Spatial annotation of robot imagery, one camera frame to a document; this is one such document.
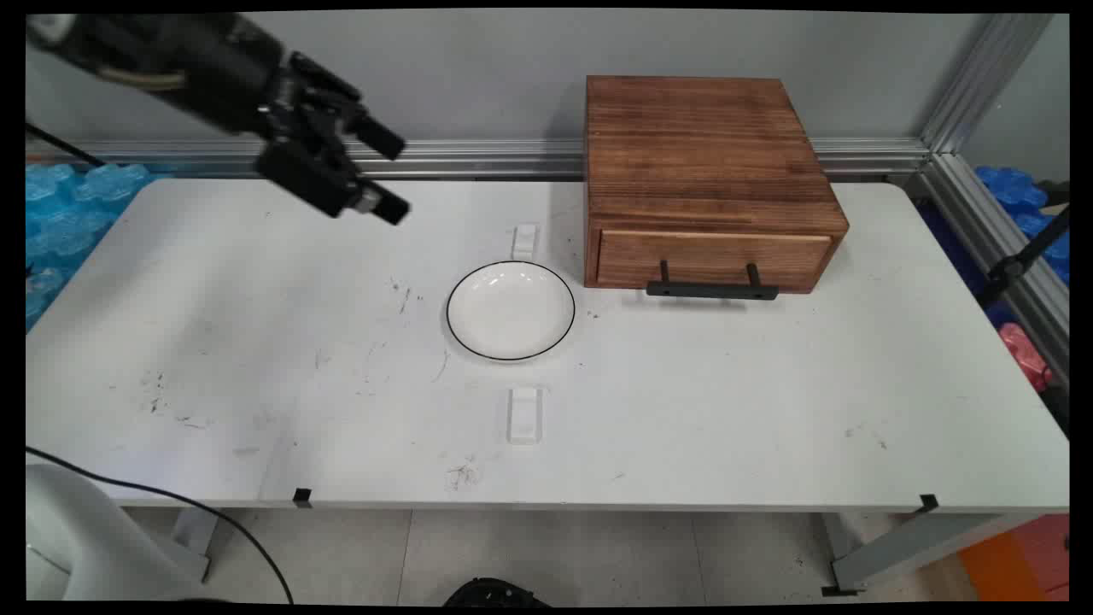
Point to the horizontal aluminium frame rail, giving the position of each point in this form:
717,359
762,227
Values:
495,158

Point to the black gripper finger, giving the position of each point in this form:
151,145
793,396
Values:
324,184
341,107

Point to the pink bubble wrap piece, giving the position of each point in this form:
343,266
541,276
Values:
1025,350

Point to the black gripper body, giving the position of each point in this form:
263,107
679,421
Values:
196,64

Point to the orange box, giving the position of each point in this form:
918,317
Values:
1020,559

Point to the vertical aluminium frame post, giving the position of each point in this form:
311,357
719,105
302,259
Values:
982,81

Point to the blue bubble wrap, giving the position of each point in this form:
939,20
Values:
77,213
1016,192

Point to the brown wooden drawer cabinet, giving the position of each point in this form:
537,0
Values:
700,145

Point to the white plate with black rim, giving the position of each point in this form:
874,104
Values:
511,309

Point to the black stand pole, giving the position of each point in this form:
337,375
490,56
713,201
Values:
1025,256

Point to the white plastic holder block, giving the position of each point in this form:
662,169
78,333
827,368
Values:
525,241
524,414

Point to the side aluminium frame rail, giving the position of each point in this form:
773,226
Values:
999,248

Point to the small black table clip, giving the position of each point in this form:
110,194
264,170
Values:
929,503
301,498

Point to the black object on floor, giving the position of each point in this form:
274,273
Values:
495,594

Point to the grey metal table leg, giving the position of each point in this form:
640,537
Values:
195,538
922,542

